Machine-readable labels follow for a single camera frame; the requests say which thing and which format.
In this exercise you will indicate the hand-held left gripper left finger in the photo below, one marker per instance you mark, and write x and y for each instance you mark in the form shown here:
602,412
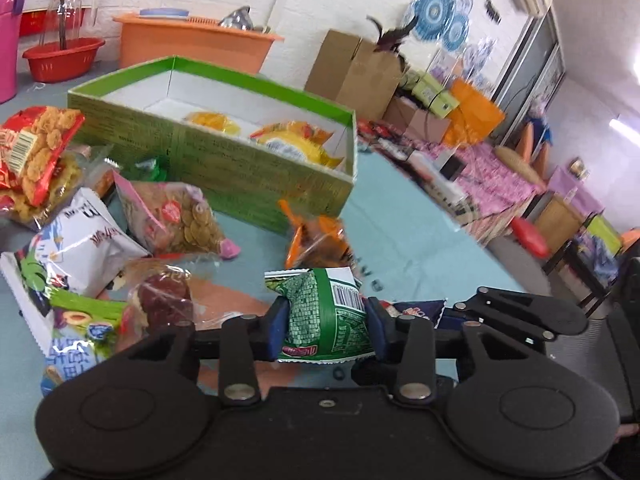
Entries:
276,330

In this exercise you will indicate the blue paper fan decoration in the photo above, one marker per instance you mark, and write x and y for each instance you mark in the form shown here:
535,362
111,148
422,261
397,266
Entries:
435,10

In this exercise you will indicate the red plastic basket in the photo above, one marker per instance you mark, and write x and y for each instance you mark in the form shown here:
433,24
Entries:
62,60

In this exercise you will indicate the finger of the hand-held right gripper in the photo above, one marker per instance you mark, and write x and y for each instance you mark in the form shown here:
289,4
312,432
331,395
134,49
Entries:
525,310

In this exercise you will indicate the green and blue plum packet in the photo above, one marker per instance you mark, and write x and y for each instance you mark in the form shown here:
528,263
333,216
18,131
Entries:
75,325

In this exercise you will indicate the red oval cushion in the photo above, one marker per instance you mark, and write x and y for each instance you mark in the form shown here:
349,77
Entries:
531,237

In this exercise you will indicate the pink thermos bottle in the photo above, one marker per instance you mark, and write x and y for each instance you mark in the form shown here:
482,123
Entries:
7,45

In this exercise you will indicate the small yellow orange packet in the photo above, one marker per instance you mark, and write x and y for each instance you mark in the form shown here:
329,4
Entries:
212,121

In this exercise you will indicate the pink floral bedsheet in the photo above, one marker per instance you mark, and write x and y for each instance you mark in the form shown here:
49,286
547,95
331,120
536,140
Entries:
480,180

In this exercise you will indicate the blue plastic lid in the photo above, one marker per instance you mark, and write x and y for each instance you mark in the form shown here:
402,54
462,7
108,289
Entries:
164,12

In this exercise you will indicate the dark blue snack packet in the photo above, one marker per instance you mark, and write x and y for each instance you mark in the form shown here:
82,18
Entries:
417,311

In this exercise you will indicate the pink packet of round biscuits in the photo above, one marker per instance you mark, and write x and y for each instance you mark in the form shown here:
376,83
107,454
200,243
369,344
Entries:
175,215

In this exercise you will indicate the dark feather duster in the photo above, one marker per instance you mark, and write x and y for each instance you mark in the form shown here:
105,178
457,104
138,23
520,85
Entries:
392,37

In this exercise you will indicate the brown cardboard box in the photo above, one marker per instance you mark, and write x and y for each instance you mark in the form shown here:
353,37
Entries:
355,75

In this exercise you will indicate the orange clear snack packet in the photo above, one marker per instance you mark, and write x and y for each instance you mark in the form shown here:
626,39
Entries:
320,240

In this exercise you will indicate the stack of pale green boxes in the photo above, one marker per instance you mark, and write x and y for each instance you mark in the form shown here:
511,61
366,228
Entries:
432,92

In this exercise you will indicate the orange bag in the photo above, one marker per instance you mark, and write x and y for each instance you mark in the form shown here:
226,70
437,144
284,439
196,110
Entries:
475,115

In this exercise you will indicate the white chips packet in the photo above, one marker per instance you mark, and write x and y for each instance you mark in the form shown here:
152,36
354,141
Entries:
85,250

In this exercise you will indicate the metal kettle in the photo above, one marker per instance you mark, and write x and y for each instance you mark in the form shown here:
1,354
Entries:
240,21

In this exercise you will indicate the green patterned snack packet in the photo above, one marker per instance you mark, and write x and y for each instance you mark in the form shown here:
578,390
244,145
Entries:
320,310

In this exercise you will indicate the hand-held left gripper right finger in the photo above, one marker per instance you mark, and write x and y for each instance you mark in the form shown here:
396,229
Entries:
379,331

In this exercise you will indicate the clear glass pitcher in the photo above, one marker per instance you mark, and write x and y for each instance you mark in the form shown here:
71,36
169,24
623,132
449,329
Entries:
67,15

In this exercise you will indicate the green cardboard box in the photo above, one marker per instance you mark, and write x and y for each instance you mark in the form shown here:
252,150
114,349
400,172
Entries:
240,170

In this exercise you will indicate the large yellow snack packet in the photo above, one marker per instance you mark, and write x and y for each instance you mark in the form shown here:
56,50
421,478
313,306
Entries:
295,142

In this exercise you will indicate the orange plastic basin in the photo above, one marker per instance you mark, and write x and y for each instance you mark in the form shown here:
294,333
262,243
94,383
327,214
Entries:
190,45

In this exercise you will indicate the clear packet of yellow snacks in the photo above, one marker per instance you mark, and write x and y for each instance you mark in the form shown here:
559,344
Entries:
65,185

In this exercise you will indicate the clear packet of brown dates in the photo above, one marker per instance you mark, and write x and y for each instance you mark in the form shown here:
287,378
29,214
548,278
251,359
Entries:
160,295

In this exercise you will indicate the red fried snack packet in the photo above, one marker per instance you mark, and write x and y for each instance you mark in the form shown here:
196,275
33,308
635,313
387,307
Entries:
42,150

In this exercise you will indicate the small green snack packet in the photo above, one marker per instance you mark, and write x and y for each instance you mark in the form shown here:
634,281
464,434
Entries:
150,169

